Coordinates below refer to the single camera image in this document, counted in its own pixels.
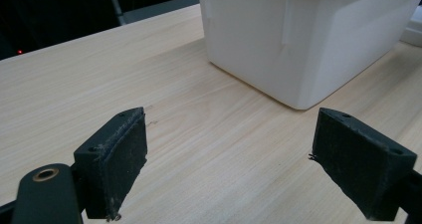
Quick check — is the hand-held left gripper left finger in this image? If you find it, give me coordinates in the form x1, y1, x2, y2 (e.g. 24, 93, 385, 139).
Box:
73, 106, 148, 220

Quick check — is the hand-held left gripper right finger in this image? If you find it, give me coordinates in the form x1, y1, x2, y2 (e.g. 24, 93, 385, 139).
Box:
311, 107, 418, 222

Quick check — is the grey metal stand pole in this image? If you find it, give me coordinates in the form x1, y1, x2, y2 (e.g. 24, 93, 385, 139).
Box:
105, 0, 127, 27

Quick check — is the grey bar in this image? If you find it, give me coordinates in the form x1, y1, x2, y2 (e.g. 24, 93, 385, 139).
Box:
121, 0, 200, 25

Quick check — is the white flat object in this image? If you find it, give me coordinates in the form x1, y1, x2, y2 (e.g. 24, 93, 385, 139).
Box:
399, 5, 422, 48

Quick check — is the white plastic storage bin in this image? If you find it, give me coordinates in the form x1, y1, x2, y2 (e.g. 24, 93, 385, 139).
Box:
197, 0, 422, 112

